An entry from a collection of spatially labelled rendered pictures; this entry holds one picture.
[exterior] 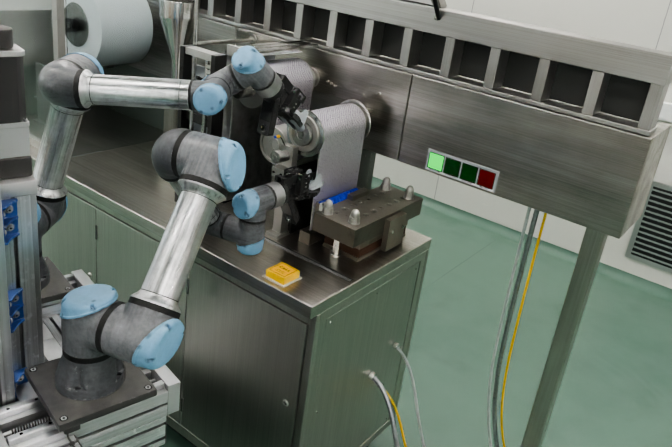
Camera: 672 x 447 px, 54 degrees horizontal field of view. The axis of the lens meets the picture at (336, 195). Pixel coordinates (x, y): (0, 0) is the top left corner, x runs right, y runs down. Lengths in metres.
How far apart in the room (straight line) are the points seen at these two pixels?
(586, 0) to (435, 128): 2.38
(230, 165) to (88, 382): 0.57
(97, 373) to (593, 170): 1.39
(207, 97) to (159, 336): 0.58
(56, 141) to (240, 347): 0.81
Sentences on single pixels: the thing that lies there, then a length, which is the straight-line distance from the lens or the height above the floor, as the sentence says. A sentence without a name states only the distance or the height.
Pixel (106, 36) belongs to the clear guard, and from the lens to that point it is 2.69.
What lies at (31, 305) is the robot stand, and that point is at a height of 0.94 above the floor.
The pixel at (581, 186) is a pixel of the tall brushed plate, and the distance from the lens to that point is 2.01.
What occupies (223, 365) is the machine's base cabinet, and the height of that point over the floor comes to 0.51.
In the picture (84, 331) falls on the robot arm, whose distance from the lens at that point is 1.52.
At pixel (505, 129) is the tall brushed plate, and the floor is 1.35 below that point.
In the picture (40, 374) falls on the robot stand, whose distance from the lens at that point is 1.71.
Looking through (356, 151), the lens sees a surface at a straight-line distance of 2.19.
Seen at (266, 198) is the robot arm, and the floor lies 1.13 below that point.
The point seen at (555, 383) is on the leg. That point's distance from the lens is 2.46.
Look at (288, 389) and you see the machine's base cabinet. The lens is 2.04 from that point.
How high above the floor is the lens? 1.85
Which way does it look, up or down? 22 degrees down
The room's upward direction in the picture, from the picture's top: 8 degrees clockwise
